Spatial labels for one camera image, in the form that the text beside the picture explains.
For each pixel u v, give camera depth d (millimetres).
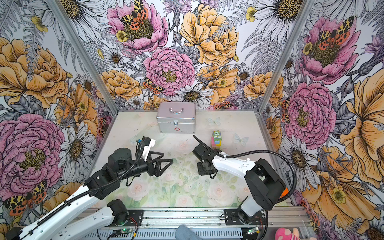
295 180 442
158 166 569
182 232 678
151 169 586
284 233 653
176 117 995
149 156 626
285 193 465
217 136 940
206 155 690
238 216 666
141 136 1088
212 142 938
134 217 739
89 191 444
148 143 594
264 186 441
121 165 503
